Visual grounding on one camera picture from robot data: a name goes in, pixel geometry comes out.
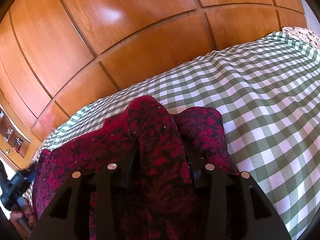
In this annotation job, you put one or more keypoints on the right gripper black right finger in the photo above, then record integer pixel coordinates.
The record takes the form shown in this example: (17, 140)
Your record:
(233, 206)

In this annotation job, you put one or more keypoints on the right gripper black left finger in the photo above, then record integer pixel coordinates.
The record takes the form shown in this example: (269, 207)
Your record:
(67, 215)

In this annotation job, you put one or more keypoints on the red black floral garment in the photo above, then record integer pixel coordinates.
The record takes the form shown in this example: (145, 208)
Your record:
(160, 203)

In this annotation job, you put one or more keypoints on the person's left hand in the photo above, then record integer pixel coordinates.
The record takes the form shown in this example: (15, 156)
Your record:
(27, 212)

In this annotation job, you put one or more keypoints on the green white checkered bedspread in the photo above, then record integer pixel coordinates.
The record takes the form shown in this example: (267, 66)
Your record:
(268, 94)

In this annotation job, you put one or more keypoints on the wooden headboard panel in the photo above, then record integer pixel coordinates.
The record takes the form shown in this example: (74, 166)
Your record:
(60, 55)

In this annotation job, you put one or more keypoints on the floral pillow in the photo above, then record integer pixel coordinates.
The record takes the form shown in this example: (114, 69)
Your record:
(304, 35)

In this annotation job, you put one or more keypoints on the wooden wall shelf niche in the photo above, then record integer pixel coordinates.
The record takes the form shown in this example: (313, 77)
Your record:
(17, 149)

